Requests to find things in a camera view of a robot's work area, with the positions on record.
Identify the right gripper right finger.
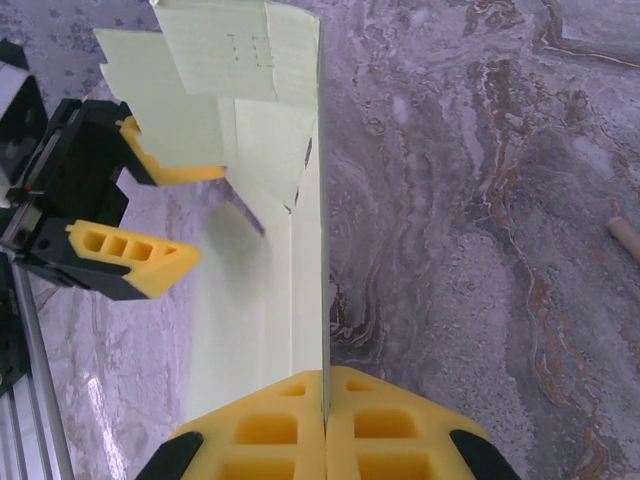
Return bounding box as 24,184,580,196
324,366,506,480

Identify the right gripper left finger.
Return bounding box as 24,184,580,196
134,369,327,480

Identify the light green paper box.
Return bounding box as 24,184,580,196
93,0,334,427

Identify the small wooden stick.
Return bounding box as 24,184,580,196
606,214,640,262

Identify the aluminium mounting rail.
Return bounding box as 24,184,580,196
0,244,77,480

